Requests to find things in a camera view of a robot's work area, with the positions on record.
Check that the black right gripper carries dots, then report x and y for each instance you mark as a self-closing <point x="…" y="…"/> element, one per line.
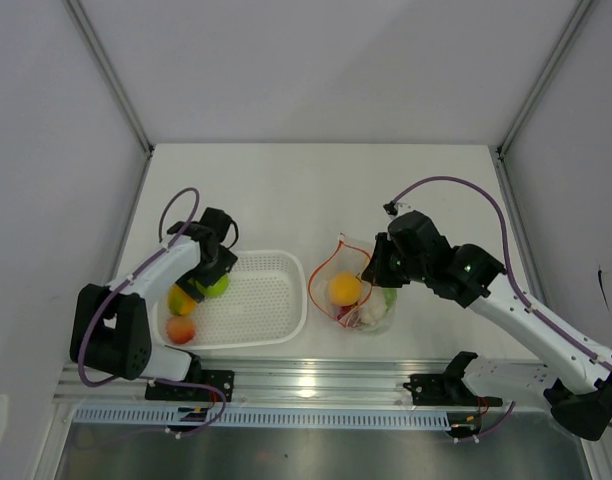
<point x="375" y="273"/>

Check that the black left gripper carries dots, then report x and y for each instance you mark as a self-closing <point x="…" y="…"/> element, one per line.
<point x="224" y="263"/>

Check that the yellow green mango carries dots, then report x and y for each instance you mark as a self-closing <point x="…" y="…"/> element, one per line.
<point x="179" y="302"/>

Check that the white cauliflower with leaves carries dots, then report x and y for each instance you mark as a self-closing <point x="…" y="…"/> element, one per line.
<point x="376" y="311"/>

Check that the green apple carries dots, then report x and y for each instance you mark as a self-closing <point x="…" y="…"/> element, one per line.
<point x="215" y="290"/>

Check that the orange fruit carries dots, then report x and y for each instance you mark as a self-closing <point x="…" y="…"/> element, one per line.
<point x="344" y="289"/>

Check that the red peach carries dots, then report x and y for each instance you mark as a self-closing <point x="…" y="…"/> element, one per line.
<point x="180" y="329"/>

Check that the clear zip top bag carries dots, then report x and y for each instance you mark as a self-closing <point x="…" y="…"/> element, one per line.
<point x="349" y="255"/>

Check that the red grape bunch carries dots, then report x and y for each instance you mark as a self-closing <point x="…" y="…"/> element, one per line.
<point x="348" y="316"/>

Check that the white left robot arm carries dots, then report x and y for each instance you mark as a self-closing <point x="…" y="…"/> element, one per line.
<point x="112" y="327"/>

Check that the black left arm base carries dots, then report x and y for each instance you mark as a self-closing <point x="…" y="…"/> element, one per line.
<point x="205" y="394"/>

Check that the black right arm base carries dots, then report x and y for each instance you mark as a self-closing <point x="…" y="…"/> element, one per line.
<point x="443" y="390"/>

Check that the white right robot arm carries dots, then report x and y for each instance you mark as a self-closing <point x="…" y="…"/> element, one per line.
<point x="573" y="382"/>

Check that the white perforated plastic basket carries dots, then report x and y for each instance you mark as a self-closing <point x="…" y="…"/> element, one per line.
<point x="265" y="303"/>

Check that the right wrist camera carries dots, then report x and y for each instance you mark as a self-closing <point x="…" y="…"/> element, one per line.
<point x="395" y="209"/>

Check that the aluminium rail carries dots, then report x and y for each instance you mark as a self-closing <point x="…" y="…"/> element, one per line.
<point x="273" y="381"/>

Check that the slotted cable duct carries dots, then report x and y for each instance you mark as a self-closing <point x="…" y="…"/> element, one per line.
<point x="264" y="417"/>

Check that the left aluminium frame post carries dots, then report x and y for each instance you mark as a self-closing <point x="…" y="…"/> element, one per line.
<point x="93" y="43"/>

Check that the aluminium frame post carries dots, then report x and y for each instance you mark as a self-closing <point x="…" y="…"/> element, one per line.
<point x="93" y="43"/>
<point x="565" y="42"/>

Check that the right aluminium frame post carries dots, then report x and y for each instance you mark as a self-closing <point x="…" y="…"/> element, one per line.
<point x="565" y="42"/>

